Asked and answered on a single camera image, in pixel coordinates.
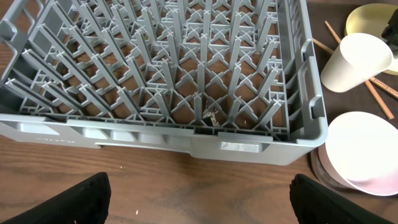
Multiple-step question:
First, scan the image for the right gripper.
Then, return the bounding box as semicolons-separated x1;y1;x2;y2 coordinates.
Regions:
381;10;398;52

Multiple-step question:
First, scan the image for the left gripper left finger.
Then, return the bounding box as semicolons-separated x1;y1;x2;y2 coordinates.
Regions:
5;172;111;224

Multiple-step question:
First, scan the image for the grey dish rack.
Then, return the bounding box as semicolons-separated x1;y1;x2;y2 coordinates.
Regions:
1;0;328;165

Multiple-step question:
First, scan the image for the white paper cup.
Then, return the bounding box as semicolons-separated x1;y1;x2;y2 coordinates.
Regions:
320;33;394;93

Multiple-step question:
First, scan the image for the white pink bowl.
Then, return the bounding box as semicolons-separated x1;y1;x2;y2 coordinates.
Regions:
318;111;397;196

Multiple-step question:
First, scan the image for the yellow plate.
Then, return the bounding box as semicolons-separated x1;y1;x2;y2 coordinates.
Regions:
345;3;397;75

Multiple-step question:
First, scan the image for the dark brown serving tray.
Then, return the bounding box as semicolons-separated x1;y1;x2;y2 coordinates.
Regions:
307;1;386;192

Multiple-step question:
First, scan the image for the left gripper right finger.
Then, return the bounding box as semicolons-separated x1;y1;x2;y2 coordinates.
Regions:
289;174;392;224

